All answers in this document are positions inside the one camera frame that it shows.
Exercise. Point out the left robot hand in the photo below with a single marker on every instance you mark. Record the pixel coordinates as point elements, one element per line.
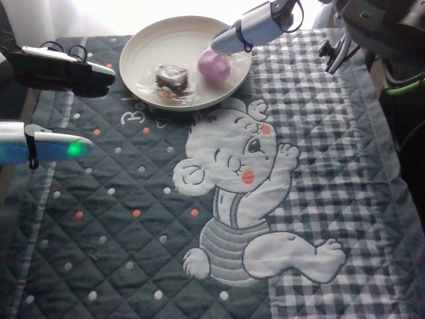
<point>59,73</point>

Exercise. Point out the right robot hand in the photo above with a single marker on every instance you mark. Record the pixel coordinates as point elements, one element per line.
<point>259,26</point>

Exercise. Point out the purple round ball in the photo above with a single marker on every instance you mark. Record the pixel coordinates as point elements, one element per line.
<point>214,66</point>

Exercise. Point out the brown cake piece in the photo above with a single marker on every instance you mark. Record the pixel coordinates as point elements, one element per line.
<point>171,79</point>

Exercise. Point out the cream round plate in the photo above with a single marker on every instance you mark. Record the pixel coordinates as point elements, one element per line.
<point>159,43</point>

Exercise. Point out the grey quilt with bear print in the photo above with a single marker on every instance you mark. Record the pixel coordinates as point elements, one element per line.
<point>133,232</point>

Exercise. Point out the black cloth backdrop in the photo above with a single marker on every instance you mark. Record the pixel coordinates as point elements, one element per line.
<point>411,133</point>

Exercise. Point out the black wrist camera white bracket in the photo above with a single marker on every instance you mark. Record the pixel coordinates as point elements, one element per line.
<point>327,51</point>

